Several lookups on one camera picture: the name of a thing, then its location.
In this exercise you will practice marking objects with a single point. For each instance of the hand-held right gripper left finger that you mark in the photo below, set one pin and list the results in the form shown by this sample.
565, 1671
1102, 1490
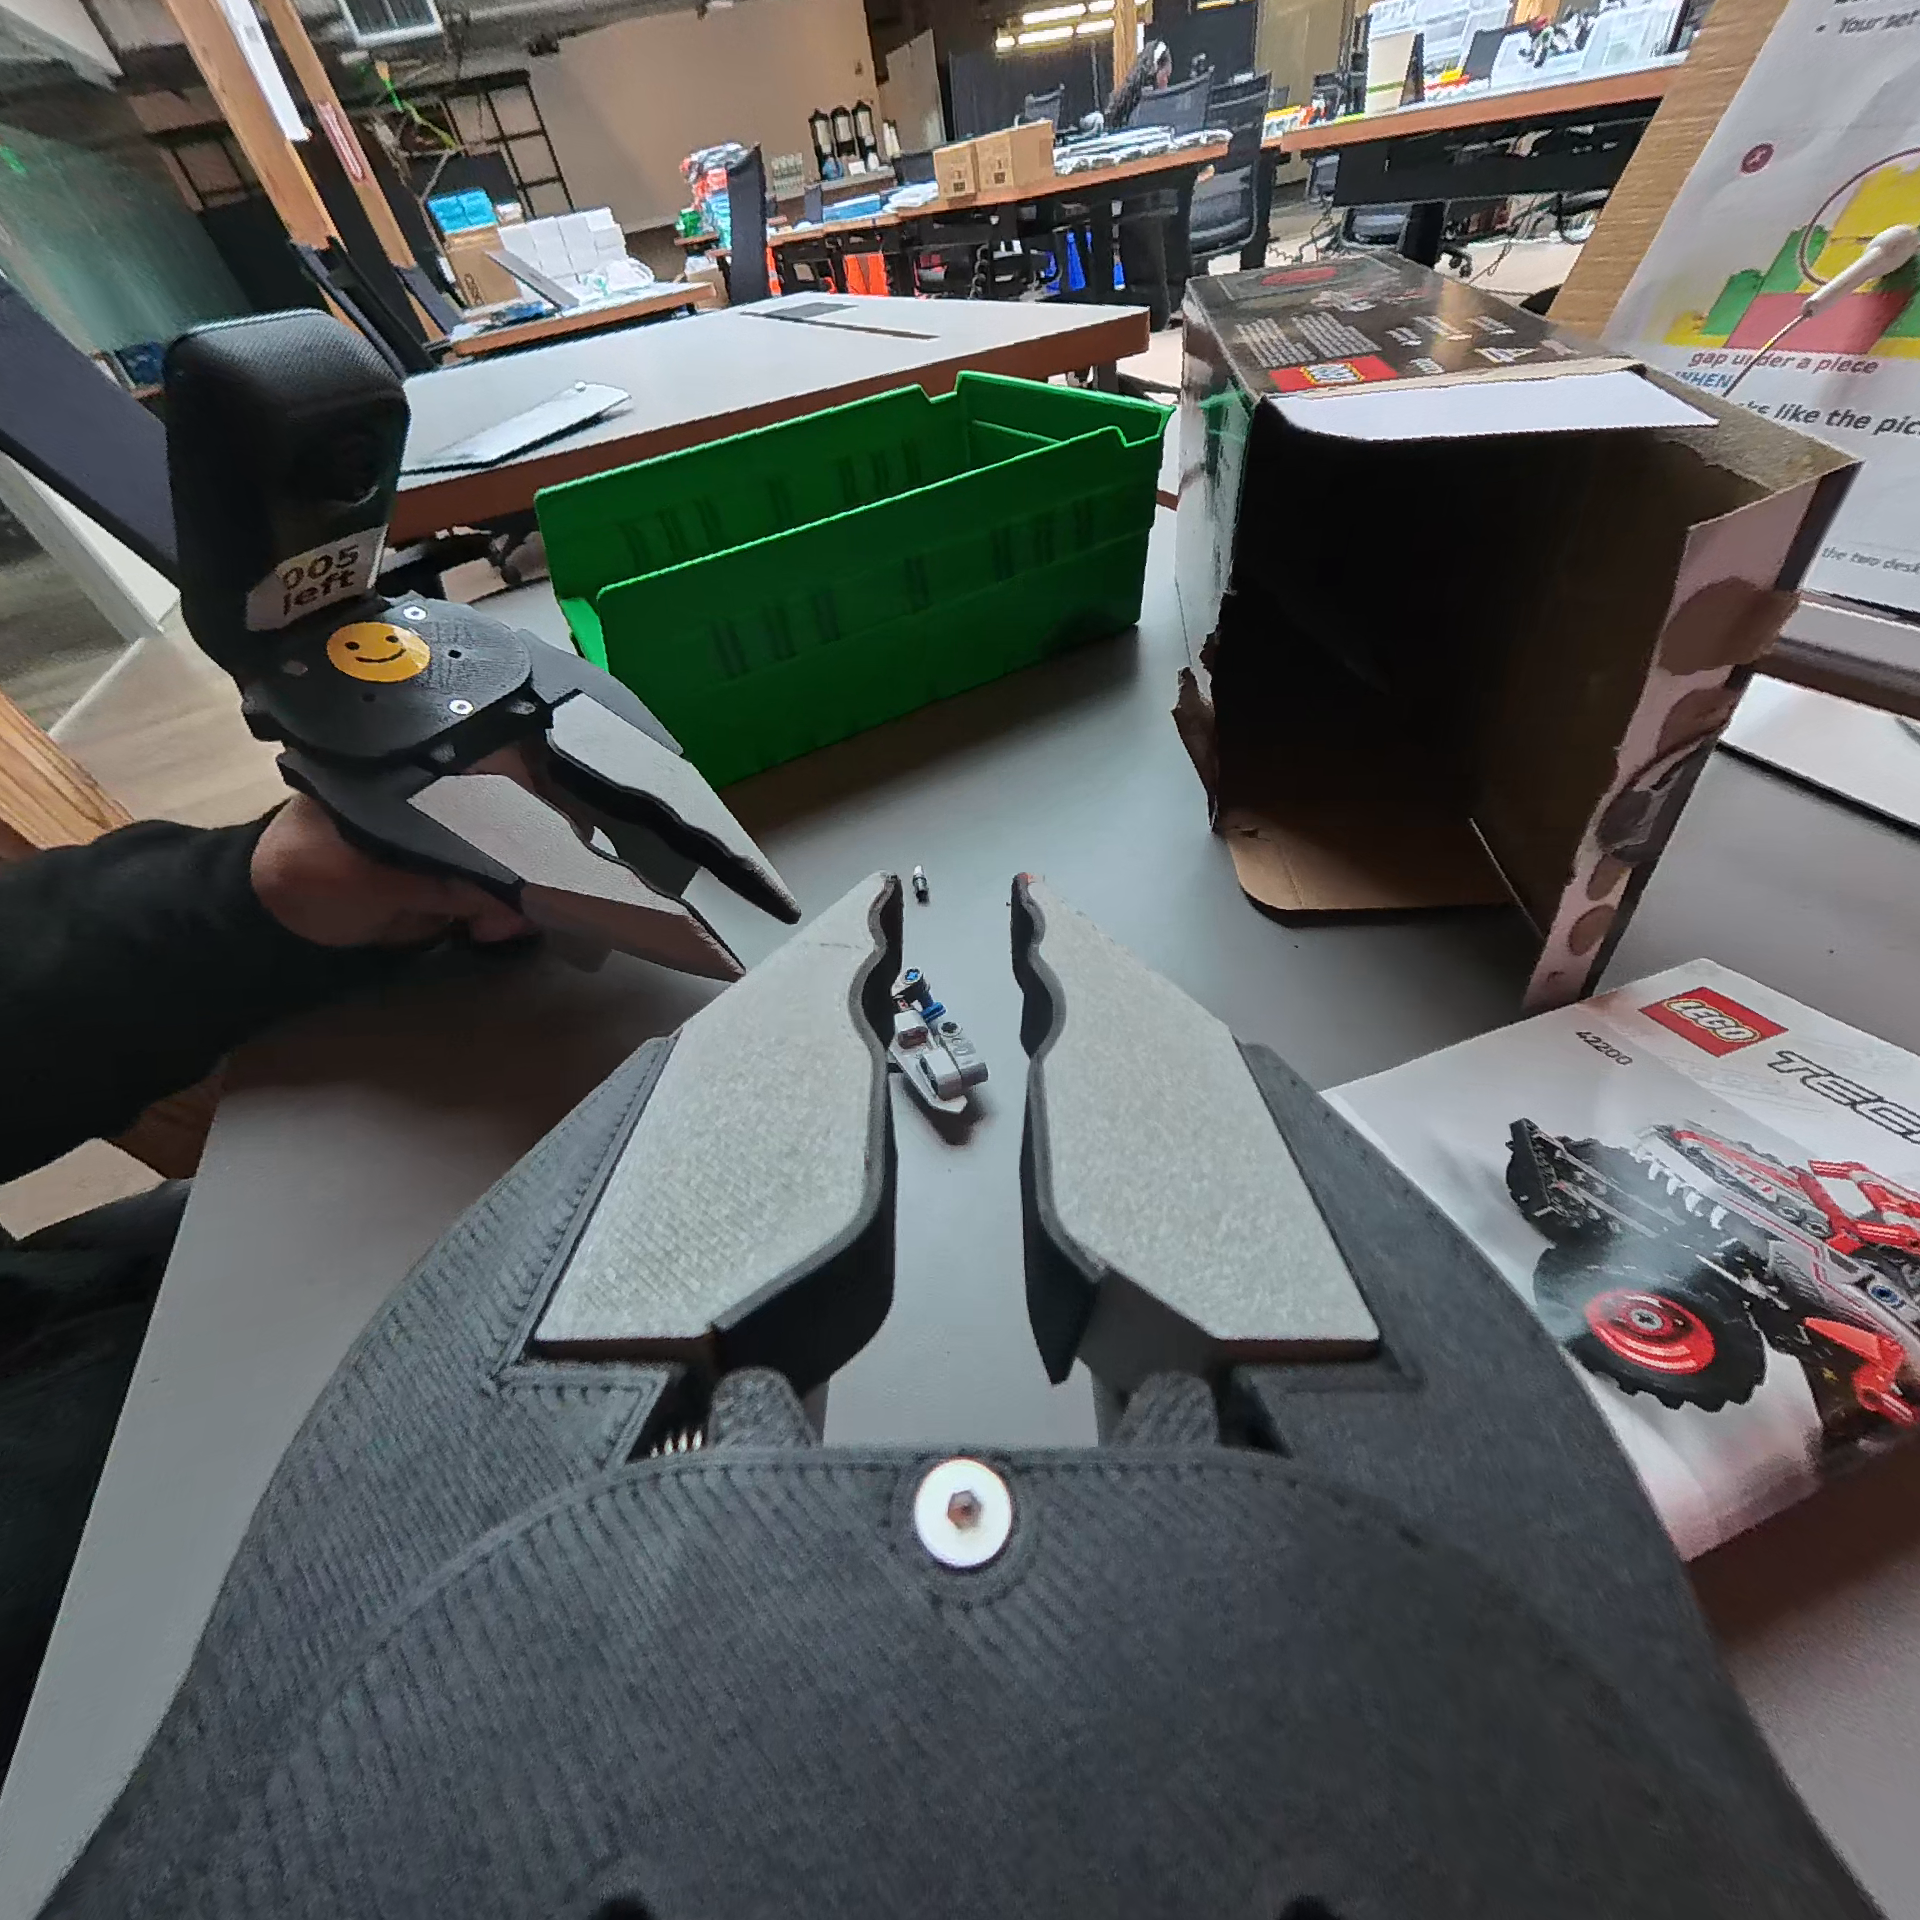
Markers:
720, 1170

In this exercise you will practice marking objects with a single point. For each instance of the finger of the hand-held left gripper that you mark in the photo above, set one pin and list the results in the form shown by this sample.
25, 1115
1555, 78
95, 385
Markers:
541, 854
661, 794

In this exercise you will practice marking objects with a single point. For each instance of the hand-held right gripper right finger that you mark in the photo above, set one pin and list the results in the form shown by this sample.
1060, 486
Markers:
1184, 1185

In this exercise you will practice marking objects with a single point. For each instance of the grey lego assembly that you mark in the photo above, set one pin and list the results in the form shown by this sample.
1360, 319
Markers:
923, 1051

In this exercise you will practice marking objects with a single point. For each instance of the lego instruction booklet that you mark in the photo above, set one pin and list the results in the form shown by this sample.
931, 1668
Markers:
1500, 1094

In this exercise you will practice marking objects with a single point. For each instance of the open cardboard lego box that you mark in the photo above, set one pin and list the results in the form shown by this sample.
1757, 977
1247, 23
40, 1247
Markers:
1424, 675

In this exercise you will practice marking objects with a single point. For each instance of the person's left hand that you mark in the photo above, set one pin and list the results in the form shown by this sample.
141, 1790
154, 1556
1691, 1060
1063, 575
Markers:
345, 892

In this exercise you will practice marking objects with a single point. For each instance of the flat grey panel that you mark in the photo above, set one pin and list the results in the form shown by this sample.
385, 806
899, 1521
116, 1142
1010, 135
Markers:
510, 428

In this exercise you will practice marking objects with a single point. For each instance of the green plastic bin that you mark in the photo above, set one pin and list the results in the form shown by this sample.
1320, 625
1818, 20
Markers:
871, 631

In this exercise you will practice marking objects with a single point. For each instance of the stack of white boxes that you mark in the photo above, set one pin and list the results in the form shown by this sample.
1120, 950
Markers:
562, 243

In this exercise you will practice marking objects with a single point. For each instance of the grey table with wooden edge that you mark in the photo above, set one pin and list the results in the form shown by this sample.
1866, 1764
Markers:
840, 368

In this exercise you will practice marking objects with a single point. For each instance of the small brown cardboard box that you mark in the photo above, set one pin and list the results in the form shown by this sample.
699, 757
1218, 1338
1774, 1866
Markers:
957, 172

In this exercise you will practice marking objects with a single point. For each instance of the person's dark clothing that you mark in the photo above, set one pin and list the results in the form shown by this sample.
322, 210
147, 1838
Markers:
60, 1425

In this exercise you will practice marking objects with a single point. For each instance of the large brown cardboard box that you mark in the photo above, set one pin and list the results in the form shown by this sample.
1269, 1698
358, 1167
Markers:
1017, 156

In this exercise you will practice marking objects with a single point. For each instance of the white display stand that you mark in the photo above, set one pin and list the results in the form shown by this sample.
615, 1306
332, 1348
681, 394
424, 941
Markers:
1831, 764

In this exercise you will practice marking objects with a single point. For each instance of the black office chair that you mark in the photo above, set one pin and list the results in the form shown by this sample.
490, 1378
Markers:
1232, 165

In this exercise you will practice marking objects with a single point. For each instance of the long wooden desk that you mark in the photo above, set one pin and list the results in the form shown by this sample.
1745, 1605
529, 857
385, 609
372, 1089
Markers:
1484, 105

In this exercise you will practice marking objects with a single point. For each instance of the cardboard backing board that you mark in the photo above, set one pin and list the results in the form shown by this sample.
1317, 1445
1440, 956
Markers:
1651, 165

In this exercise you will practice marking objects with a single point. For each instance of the printed instruction sheet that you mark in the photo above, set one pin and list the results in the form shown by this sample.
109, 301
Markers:
1770, 150

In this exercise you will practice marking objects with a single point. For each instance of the wooden post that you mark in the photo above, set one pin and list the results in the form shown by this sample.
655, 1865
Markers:
249, 120

